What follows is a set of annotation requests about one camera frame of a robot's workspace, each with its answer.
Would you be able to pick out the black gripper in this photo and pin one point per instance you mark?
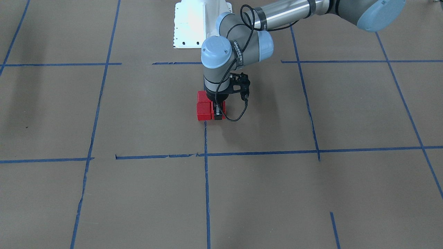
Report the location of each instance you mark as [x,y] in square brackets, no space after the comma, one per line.
[217,95]

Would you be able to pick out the red cube block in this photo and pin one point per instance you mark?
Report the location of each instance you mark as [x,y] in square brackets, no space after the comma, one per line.
[224,109]
[202,97]
[204,110]

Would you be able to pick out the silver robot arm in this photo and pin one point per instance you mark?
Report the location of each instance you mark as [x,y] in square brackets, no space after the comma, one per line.
[245,39]

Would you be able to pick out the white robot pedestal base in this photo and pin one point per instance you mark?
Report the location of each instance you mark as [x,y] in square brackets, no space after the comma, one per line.
[194,21]

